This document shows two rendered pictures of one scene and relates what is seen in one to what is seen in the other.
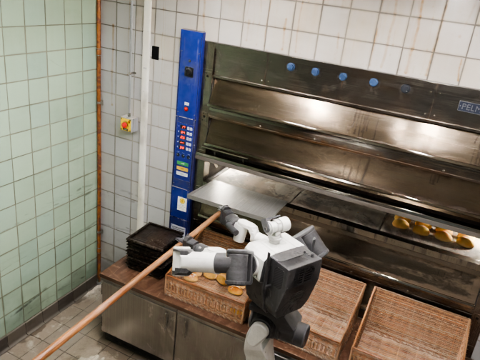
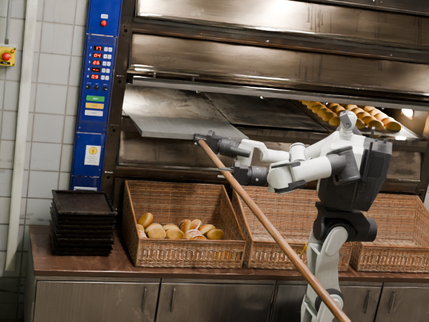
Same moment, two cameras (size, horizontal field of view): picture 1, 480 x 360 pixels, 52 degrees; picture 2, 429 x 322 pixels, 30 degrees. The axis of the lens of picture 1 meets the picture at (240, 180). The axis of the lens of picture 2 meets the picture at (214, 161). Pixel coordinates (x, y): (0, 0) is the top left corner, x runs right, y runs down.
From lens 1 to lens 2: 2.50 m
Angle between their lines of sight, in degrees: 39
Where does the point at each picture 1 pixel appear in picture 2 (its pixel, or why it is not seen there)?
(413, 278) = not seen: hidden behind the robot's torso
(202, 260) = (318, 165)
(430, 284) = not seen: hidden behind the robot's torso
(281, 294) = (380, 182)
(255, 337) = (335, 245)
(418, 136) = (369, 24)
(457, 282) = (403, 163)
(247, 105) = (188, 10)
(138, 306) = (100, 296)
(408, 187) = (362, 77)
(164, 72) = not seen: outside the picture
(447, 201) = (396, 84)
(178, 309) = (165, 276)
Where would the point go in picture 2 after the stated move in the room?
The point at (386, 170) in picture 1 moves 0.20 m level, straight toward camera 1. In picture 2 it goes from (339, 64) to (357, 73)
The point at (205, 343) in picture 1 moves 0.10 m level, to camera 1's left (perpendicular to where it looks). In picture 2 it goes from (199, 308) to (183, 312)
